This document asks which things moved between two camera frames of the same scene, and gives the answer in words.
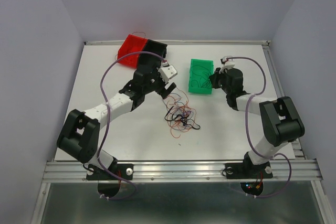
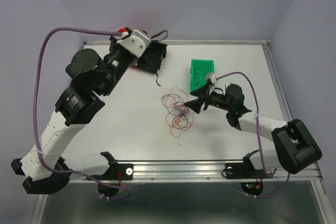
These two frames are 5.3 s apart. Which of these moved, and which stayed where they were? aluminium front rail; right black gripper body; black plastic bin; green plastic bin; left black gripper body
Moved: right black gripper body; left black gripper body
Stayed: aluminium front rail; green plastic bin; black plastic bin
